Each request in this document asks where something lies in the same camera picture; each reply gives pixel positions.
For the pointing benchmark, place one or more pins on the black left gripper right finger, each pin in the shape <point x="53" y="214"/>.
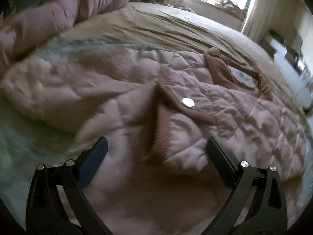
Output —
<point x="256" y="204"/>

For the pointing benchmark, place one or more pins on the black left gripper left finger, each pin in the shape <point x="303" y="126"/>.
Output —
<point x="56" y="202"/>

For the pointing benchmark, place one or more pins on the pink quilted coat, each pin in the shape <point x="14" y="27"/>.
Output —
<point x="157" y="108"/>

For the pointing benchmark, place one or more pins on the light teal patterned blanket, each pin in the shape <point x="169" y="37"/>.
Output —
<point x="25" y="143"/>

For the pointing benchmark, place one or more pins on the grey rounded dresser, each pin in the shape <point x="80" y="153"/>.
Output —
<point x="297" y="85"/>

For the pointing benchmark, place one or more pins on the grey vanity table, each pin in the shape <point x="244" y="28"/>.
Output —
<point x="272" y="43"/>

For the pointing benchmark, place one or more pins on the rolled pink duvet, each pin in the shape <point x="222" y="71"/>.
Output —
<point x="28" y="29"/>

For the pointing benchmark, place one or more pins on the right sheer white curtain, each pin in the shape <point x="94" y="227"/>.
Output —
<point x="258" y="19"/>

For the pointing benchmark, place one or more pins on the plush toys on windowsill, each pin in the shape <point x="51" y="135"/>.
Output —
<point x="232" y="9"/>

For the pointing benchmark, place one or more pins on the tan bed sheet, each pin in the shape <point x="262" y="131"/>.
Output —
<point x="161" y="26"/>

